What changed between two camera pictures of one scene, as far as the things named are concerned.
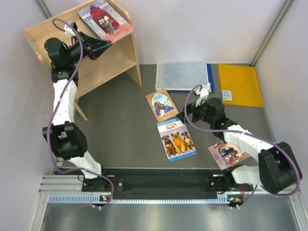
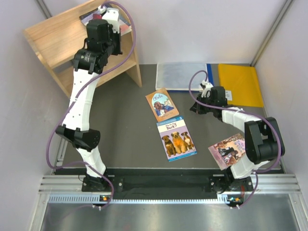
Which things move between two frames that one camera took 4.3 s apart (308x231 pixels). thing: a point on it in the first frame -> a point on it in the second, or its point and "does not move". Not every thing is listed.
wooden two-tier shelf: (118, 59) does not move
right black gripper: (189, 109) -> (197, 108)
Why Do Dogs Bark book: (175, 140) does not move
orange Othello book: (162, 105) does not move
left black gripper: (93, 47) -> (117, 36)
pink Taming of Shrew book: (226, 156) does not move
